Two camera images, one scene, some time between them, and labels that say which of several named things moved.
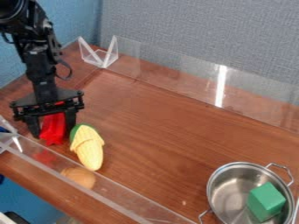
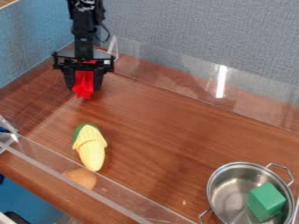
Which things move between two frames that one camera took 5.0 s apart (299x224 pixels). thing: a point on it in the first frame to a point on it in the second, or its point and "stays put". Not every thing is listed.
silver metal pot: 228,189 stays put
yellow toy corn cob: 87,142 stays put
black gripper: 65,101 to 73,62
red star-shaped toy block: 53,126 to 83,85
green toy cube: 266,202 stays put
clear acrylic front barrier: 53,167 stays put
